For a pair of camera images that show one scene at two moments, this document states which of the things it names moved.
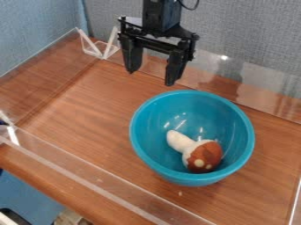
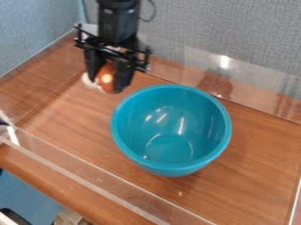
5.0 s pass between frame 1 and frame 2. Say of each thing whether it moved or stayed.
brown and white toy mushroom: moved
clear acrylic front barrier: stayed
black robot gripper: moved
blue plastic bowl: moved
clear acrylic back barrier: stayed
